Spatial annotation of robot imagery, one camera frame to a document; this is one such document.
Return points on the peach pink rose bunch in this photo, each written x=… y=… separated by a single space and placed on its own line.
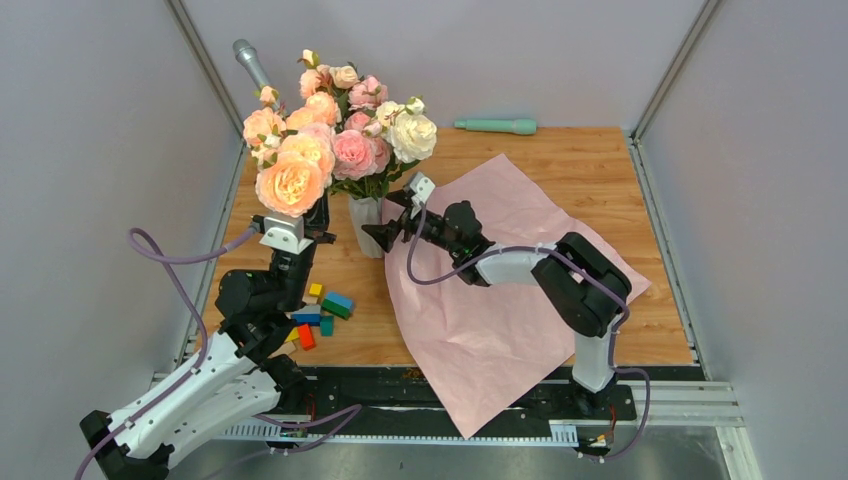
x=330 y=96

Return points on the pink rose flower stem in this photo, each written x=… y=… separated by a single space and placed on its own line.
x=361 y=164

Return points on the pink wrapping paper sheet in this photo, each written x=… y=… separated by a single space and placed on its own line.
x=482 y=348

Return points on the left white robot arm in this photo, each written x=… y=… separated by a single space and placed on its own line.
x=236 y=373

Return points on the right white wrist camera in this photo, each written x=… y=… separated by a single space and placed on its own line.
x=418 y=190

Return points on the red orange wooden block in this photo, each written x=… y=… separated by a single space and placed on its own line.
x=306 y=337

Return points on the silver microphone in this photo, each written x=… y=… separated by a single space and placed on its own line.
x=247 y=56

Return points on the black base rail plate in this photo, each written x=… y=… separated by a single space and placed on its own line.
x=397 y=405

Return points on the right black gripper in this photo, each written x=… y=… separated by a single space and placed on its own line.
x=387 y=233

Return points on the green blue wooden block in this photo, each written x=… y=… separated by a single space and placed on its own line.
x=338 y=305

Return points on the teal wooden block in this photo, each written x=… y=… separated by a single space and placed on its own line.
x=327 y=326

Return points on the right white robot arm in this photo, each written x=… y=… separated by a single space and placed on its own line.
x=586 y=289

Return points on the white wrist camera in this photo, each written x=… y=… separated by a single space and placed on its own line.
x=418 y=190
x=282 y=232

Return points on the mint green microphone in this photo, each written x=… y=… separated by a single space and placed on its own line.
x=522 y=126

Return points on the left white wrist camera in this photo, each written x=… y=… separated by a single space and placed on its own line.
x=282 y=232

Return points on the large peach rose stem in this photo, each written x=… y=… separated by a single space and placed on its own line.
x=295 y=175

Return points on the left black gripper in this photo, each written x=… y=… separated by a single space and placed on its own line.
x=318 y=218

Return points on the white rose flower stem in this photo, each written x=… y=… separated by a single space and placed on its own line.
x=410 y=133

